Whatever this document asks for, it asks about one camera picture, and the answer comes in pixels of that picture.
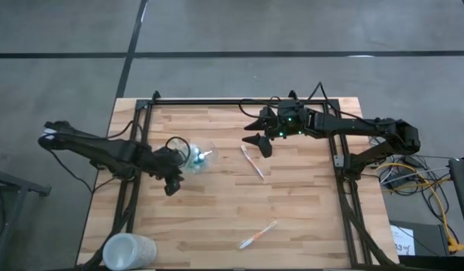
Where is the white paper sheet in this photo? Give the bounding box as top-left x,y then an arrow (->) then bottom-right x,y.
390,224 -> 417,257

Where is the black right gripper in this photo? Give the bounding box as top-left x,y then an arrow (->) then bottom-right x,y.
241,106 -> 316,159

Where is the clear acrylic organizer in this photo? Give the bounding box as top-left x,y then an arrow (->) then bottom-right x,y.
177,140 -> 220,177

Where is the black aluminium table frame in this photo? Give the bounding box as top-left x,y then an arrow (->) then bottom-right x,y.
75,96 -> 404,271

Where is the black power adapter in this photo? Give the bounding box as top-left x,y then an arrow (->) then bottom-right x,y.
384,175 -> 408,189

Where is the grey metal stand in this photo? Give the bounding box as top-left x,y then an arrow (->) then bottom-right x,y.
0,164 -> 52,271

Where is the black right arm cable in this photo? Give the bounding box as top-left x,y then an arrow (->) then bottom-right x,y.
238,81 -> 379,123

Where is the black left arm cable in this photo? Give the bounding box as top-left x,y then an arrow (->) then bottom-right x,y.
103,119 -> 192,169

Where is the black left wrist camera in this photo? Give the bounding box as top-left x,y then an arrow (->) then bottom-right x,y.
163,176 -> 183,197

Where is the yellow cable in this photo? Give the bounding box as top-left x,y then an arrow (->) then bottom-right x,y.
376,161 -> 464,254

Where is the black floor case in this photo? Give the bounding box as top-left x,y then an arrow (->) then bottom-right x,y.
388,220 -> 453,257

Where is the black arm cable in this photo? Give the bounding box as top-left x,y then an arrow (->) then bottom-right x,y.
103,119 -> 192,169
238,81 -> 379,123

